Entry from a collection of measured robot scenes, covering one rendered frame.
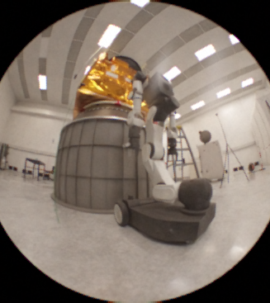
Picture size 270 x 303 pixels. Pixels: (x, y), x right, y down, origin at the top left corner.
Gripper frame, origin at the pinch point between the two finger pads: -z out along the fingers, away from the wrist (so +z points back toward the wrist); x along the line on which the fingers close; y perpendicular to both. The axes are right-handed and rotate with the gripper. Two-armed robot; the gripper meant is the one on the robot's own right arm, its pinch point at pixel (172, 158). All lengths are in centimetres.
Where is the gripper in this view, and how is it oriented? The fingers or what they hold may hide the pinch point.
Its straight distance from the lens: 99.1
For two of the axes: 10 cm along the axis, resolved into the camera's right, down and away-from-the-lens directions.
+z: 0.8, -9.9, 1.1
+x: -5.0, 0.5, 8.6
